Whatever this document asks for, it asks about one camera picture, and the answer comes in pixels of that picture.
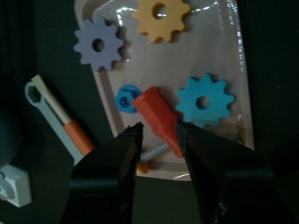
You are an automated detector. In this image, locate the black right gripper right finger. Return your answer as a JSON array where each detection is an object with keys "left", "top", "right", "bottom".
[{"left": 175, "top": 120, "right": 299, "bottom": 224}]

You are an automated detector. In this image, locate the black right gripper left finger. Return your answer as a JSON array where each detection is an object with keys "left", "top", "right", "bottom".
[{"left": 59, "top": 122, "right": 145, "bottom": 224}]

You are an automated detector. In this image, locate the blue toy nut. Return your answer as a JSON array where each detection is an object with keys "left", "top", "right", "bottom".
[{"left": 115, "top": 84, "right": 143, "bottom": 115}]

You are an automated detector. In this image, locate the grey toy screw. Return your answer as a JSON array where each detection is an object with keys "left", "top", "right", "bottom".
[{"left": 136, "top": 142, "right": 173, "bottom": 175}]

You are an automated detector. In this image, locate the orange and cream toy screwdriver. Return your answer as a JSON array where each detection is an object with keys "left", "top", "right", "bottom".
[{"left": 31, "top": 73, "right": 97, "bottom": 156}]

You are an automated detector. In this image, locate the white and blue toy block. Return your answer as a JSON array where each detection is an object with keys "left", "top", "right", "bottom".
[{"left": 0, "top": 164, "right": 33, "bottom": 208}]

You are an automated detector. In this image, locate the light blue toy wrench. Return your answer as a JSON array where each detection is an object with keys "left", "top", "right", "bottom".
[{"left": 23, "top": 81, "right": 85, "bottom": 166}]

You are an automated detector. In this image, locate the blue toy gear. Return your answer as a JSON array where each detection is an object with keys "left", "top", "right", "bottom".
[{"left": 173, "top": 73, "right": 237, "bottom": 128}]

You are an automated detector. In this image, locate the clear plastic tray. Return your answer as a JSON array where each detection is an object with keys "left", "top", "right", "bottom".
[{"left": 73, "top": 0, "right": 256, "bottom": 182}]

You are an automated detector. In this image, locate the purple toy gear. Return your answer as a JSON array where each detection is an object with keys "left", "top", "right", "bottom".
[{"left": 72, "top": 17, "right": 127, "bottom": 72}]

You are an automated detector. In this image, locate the yellow toy gear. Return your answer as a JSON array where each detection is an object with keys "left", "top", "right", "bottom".
[{"left": 131, "top": 0, "right": 192, "bottom": 44}]

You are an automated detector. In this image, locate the orange handled screwdriver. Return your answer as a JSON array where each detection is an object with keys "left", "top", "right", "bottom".
[{"left": 132, "top": 86, "right": 184, "bottom": 158}]

